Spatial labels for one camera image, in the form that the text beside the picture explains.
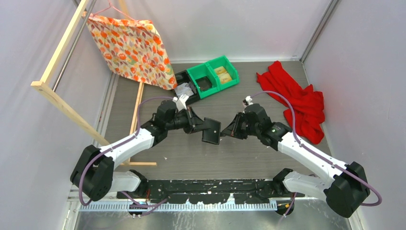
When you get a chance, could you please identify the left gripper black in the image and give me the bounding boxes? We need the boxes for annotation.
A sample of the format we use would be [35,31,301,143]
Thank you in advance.
[166,106,210,134]

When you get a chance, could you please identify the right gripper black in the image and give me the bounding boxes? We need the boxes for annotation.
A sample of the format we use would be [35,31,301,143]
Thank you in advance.
[223,112,260,140]

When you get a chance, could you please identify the black leather card holder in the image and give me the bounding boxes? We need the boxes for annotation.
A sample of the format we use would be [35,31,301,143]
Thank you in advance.
[202,117,221,145]

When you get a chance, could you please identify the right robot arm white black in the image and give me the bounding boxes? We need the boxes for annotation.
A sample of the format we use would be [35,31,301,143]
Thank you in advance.
[221,103,371,218]

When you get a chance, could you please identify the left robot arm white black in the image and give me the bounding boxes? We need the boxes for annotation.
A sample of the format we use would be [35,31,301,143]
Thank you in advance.
[70,98,221,206]

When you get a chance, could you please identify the white cards in tray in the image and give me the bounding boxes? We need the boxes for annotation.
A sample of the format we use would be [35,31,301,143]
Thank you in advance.
[174,82,194,97]

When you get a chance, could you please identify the dark item in bin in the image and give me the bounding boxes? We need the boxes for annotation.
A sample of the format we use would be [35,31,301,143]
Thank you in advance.
[196,76,213,92]

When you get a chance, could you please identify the green bin with dark item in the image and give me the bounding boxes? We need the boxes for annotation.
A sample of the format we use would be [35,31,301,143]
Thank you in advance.
[187,63,220,99]

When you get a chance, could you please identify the black tray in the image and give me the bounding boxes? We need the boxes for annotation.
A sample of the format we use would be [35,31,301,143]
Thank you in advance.
[172,70,201,105]

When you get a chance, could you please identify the yellow packets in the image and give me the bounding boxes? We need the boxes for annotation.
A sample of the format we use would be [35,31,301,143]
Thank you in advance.
[214,66,232,84]

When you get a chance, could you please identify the green bin with yellow packets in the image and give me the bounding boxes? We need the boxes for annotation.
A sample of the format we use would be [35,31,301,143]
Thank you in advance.
[207,56,240,91]

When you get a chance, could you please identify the red cloth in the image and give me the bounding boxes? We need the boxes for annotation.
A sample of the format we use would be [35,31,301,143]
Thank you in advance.
[256,61,325,145]

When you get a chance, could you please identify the floral fabric bag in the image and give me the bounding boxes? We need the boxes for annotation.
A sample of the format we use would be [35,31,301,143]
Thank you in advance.
[87,14,178,90]

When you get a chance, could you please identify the pink hanger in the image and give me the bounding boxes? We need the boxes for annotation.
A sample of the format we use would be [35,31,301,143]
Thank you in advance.
[91,0,135,21]

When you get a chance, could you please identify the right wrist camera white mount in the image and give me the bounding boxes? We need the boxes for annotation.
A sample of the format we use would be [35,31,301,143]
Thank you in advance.
[243,96,253,107]

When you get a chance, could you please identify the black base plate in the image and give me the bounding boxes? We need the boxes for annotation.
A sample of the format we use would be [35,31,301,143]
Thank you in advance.
[127,179,293,205]

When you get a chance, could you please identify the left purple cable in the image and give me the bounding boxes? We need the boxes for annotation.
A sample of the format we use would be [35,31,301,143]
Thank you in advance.
[78,96,175,219]

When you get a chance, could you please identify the purple cable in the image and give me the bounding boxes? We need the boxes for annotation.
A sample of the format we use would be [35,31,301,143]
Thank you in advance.
[247,91,383,217]
[78,96,175,219]

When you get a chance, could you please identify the wooden rack frame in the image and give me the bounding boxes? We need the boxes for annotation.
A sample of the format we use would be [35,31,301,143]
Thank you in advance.
[31,0,158,167]

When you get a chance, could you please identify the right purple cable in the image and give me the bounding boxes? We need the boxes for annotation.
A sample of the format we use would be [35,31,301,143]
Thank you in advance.
[247,91,383,217]

